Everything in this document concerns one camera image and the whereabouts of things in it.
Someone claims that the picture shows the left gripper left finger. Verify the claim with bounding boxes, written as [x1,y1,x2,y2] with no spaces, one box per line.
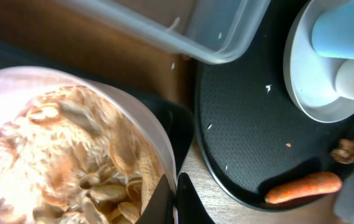
[136,174,174,224]

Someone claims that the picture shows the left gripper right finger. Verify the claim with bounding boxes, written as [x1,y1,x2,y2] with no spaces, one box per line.
[176,172,215,224]

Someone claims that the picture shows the rice and peanut scraps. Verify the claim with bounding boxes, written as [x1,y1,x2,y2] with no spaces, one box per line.
[0,85,161,223]

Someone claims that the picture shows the orange carrot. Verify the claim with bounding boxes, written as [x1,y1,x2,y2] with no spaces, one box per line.
[264,171,343,204]

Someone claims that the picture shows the brown food scrap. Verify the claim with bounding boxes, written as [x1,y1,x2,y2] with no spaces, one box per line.
[330,139,354,164]

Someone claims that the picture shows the pink bowl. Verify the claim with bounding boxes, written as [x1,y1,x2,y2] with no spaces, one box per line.
[0,67,176,223]

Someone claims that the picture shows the blue cup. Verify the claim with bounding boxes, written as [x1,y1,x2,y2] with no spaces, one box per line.
[312,1,354,59]

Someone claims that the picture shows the round black serving tray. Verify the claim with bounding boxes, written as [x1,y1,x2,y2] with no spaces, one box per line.
[195,0,354,212]

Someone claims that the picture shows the clear plastic bin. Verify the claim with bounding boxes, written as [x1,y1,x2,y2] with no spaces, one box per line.
[59,0,270,64]

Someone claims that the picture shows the light grey plate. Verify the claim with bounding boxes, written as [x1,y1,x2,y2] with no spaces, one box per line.
[283,0,354,123]

